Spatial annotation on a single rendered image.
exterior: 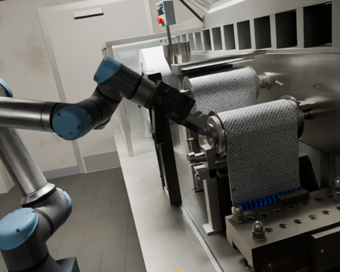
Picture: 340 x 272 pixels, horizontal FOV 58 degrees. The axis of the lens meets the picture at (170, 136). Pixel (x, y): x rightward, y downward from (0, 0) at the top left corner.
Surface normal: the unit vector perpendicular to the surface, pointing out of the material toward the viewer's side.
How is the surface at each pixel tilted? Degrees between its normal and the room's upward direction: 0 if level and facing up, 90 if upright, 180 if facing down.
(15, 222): 8
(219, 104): 92
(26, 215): 8
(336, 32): 90
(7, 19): 90
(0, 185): 90
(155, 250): 0
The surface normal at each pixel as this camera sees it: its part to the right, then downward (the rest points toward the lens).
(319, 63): -0.96, 0.22
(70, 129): -0.22, 0.33
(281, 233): -0.15, -0.94
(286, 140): 0.24, 0.25
